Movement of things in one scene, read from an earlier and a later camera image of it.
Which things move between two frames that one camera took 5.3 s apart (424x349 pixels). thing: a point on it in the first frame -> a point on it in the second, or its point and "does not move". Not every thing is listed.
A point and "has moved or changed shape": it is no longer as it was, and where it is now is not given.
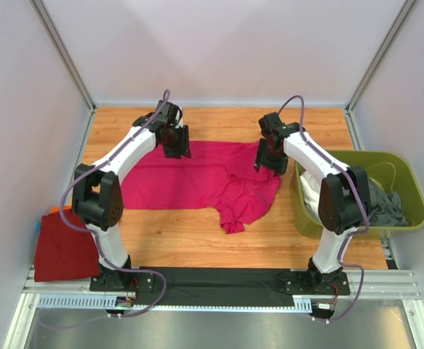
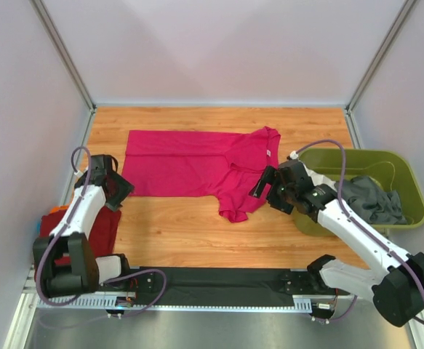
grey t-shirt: [384, 207] does not move
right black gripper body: [272, 161] -> [280, 198]
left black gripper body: [177, 144] -> [122, 189]
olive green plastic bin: [393, 168] does not move
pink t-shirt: [219, 177] has moved or changed shape
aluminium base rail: [383, 310] does not move
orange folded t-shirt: [57, 209] does not move
